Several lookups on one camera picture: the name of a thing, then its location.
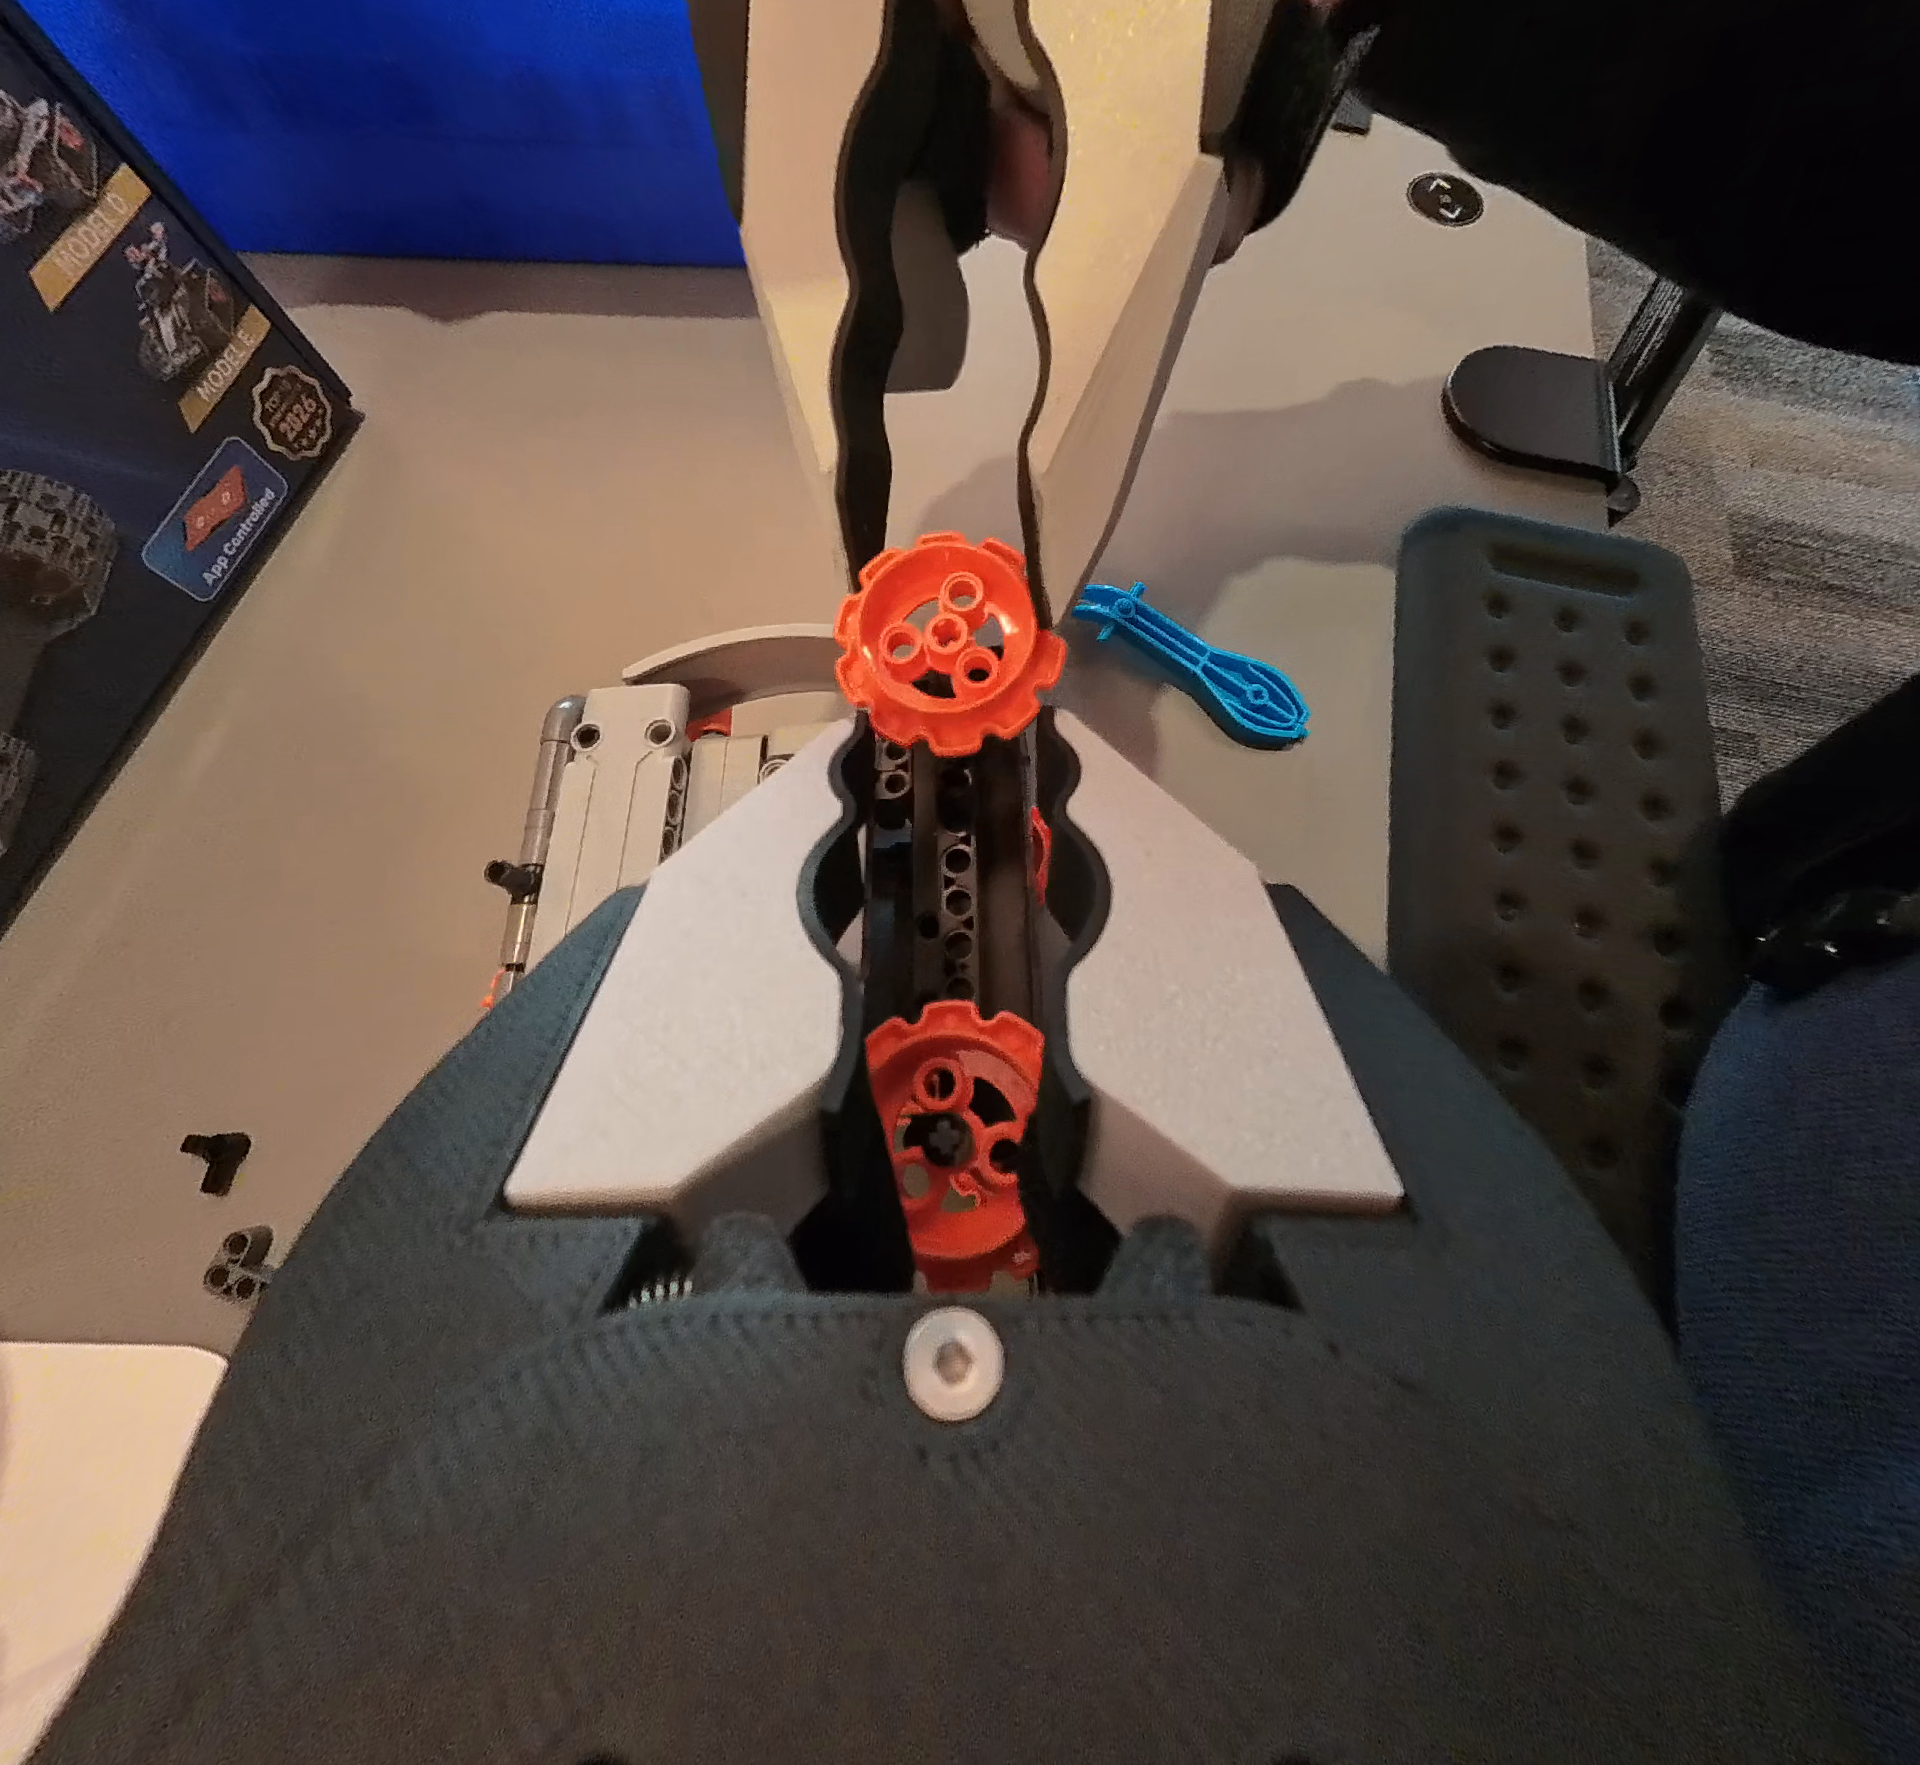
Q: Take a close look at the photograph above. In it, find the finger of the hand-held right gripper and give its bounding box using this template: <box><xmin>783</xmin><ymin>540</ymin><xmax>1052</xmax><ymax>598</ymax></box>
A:
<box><xmin>678</xmin><ymin>0</ymin><xmax>909</xmax><ymax>570</ymax></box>
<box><xmin>1018</xmin><ymin>0</ymin><xmax>1249</xmax><ymax>594</ymax></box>

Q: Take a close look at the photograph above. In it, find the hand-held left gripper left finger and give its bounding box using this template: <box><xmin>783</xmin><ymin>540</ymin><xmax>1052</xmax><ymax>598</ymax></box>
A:
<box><xmin>504</xmin><ymin>720</ymin><xmax>892</xmax><ymax>1252</ymax></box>

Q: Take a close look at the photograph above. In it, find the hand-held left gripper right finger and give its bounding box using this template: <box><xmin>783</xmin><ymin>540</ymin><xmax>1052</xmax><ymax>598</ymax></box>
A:
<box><xmin>1047</xmin><ymin>720</ymin><xmax>1408</xmax><ymax>1252</ymax></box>

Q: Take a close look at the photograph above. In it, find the black beam wheel frame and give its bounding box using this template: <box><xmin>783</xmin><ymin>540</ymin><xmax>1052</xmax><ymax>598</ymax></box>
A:
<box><xmin>855</xmin><ymin>709</ymin><xmax>1061</xmax><ymax>1295</ymax></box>

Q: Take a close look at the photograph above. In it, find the person's right forearm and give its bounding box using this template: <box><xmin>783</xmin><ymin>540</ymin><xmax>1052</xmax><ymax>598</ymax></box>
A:
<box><xmin>1302</xmin><ymin>0</ymin><xmax>1920</xmax><ymax>363</ymax></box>

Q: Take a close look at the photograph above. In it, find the blue plastic separator tool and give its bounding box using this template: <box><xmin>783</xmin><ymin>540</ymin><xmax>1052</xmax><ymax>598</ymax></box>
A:
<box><xmin>1068</xmin><ymin>578</ymin><xmax>1310</xmax><ymax>755</ymax></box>

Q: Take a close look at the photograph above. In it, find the blue plastic storage bin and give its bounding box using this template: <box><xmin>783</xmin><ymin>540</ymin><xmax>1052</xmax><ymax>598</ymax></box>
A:
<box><xmin>0</xmin><ymin>0</ymin><xmax>750</xmax><ymax>278</ymax></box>

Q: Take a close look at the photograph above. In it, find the dark perforated chair armrest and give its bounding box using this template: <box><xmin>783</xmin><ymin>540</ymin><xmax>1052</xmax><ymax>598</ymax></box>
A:
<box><xmin>1388</xmin><ymin>504</ymin><xmax>1747</xmax><ymax>1333</ymax></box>

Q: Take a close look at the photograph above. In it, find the black desk stand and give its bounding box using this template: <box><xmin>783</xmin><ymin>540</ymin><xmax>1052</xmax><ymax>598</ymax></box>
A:
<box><xmin>1438</xmin><ymin>273</ymin><xmax>1727</xmax><ymax>525</ymax></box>

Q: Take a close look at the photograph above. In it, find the person's leg in blue jeans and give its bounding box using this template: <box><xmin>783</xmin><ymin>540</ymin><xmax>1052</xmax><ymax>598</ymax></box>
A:
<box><xmin>1668</xmin><ymin>962</ymin><xmax>1920</xmax><ymax>1765</ymax></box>

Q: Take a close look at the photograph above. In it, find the dark blue toy kit box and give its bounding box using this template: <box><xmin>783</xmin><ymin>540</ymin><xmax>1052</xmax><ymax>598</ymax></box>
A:
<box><xmin>0</xmin><ymin>0</ymin><xmax>363</xmax><ymax>931</ymax></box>

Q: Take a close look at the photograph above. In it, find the white book stand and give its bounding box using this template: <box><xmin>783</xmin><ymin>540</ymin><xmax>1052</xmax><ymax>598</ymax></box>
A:
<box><xmin>0</xmin><ymin>1341</ymin><xmax>230</xmax><ymax>1765</ymax></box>

